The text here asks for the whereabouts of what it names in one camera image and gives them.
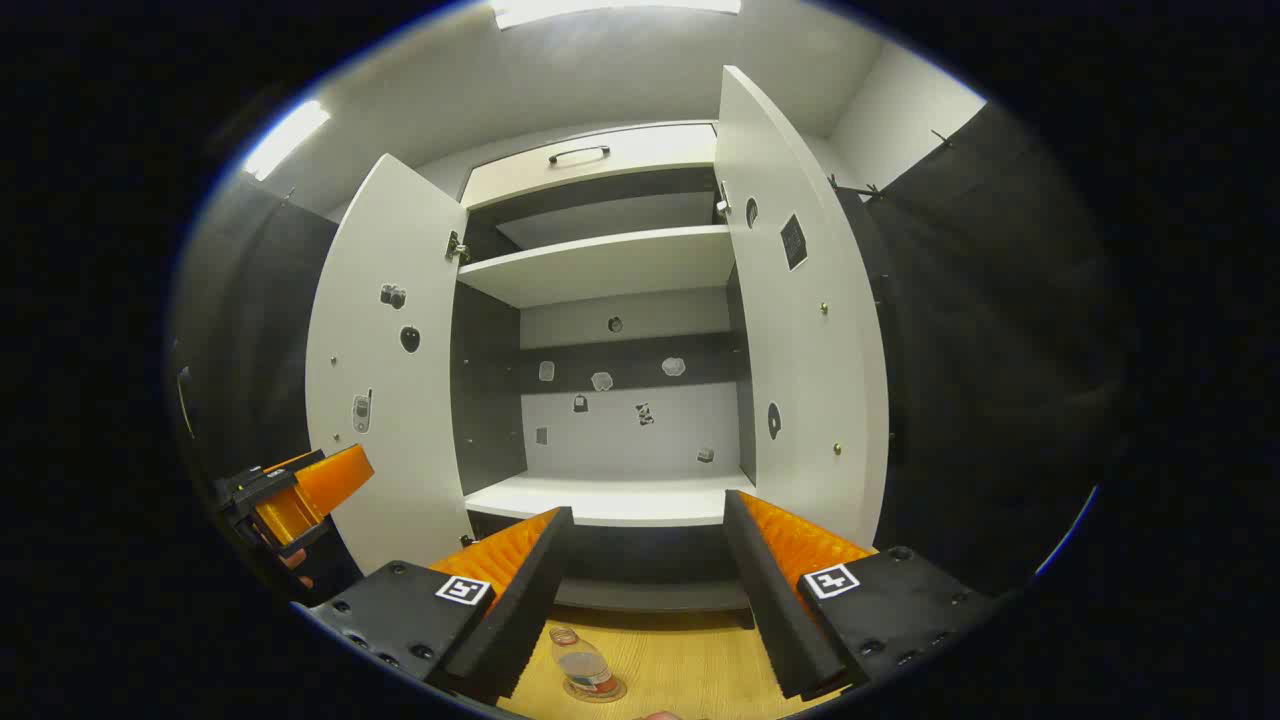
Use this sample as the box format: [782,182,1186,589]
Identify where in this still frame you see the small white cabinet flap door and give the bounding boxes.
[460,123,719,211]

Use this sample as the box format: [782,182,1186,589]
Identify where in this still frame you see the white cabinet door phone sticker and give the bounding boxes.
[305,153,473,576]

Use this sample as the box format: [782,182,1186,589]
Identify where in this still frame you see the long ceiling light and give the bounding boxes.
[243,100,331,181]

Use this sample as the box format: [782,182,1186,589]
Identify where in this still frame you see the white and grey cabinet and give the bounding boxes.
[305,65,891,613]

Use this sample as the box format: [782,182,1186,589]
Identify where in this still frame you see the clear plastic water bottle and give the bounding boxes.
[549,625,619,698]

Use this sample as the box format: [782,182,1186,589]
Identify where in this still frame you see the white cabinet shelf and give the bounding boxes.
[457,225,738,309]

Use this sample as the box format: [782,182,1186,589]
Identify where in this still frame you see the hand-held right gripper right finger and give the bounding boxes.
[722,488,1001,701]

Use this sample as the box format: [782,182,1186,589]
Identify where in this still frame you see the white cabinet door cat sticker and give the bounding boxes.
[715,65,891,549]

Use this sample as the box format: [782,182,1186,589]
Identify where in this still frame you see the black backdrop cloth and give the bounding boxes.
[170,100,1141,601]

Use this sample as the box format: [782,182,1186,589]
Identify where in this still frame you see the wide ceiling light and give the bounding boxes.
[490,0,743,29]

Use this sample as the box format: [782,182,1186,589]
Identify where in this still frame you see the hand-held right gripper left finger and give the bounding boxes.
[300,505,576,706]

